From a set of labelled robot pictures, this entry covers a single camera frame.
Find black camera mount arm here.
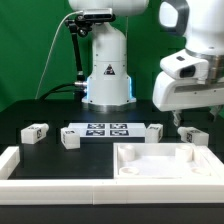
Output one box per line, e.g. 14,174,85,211
65,16,92,100

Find white square tabletop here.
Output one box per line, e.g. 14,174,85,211
113,143,217,179

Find white marker tag plate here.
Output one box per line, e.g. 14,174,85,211
68,123,146,138

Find grey camera on mount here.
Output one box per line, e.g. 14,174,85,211
83,8,113,21

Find white camera cable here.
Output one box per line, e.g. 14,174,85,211
34,10,84,100

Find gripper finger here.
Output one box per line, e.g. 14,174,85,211
172,110,181,127
210,105,224,121

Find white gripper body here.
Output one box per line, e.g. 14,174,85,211
153,72,224,111

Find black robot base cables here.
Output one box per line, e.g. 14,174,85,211
39,81,88,100

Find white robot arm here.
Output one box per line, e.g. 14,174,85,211
68,0,224,125

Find white U-shaped fence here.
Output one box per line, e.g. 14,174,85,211
0,146,224,205

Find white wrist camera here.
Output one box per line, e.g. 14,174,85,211
160,50,209,81

